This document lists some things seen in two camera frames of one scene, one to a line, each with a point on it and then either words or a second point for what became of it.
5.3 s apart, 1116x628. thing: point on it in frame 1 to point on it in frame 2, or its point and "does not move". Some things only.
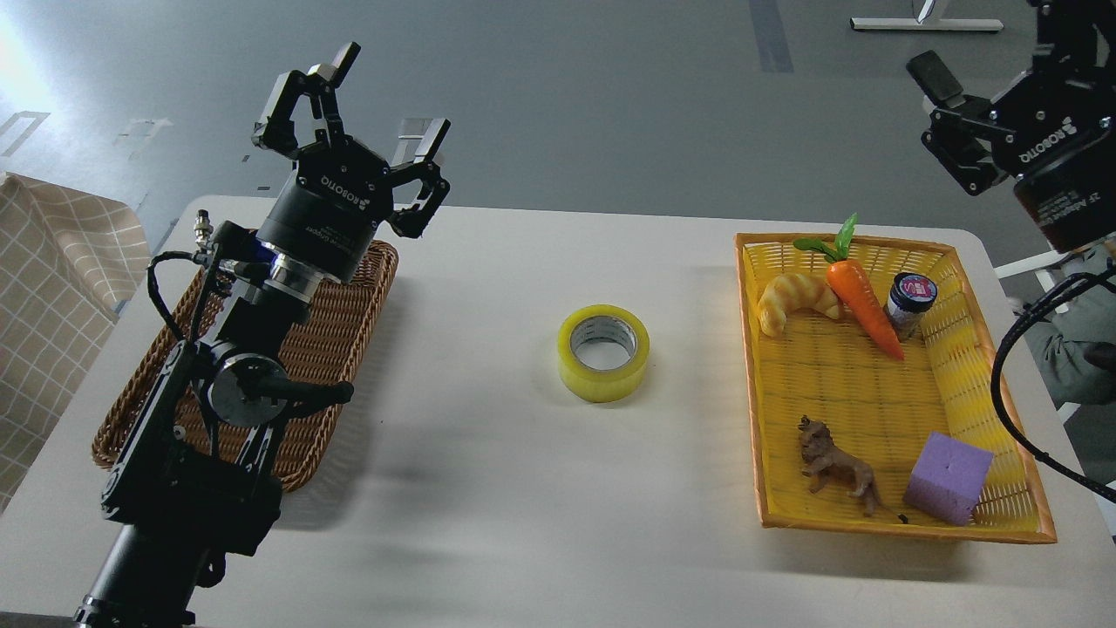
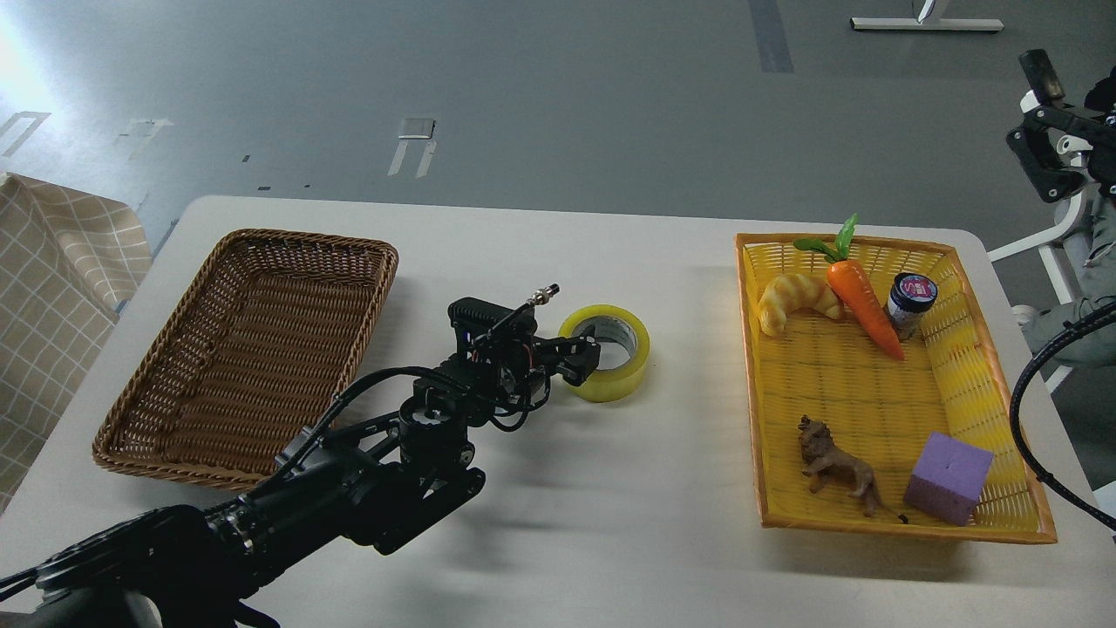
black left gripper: (326, 213) to (513, 370)
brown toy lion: (825, 459) does not move
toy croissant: (785, 293) does not move
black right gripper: (1055, 127) to (1032, 146)
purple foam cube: (947, 477) does not move
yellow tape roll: (602, 353) does not move
